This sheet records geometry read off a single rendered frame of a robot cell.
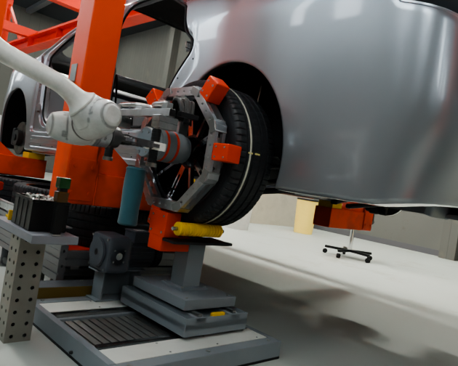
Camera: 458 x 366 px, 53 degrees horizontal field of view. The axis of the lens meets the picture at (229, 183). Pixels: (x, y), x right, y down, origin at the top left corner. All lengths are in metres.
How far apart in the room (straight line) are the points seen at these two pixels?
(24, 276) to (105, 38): 1.15
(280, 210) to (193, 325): 8.59
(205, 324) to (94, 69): 1.28
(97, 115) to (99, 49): 0.97
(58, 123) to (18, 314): 0.80
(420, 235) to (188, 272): 8.38
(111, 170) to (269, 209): 7.96
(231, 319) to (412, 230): 8.41
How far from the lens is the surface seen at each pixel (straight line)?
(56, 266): 2.46
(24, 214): 1.84
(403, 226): 10.38
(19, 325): 2.01
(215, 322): 2.03
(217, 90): 1.90
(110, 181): 2.36
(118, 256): 2.21
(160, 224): 2.01
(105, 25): 2.38
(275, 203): 10.26
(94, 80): 2.32
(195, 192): 1.86
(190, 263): 2.13
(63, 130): 1.55
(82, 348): 1.81
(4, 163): 4.19
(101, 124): 1.41
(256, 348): 2.04
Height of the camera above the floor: 0.73
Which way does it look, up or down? level
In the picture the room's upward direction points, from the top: 9 degrees clockwise
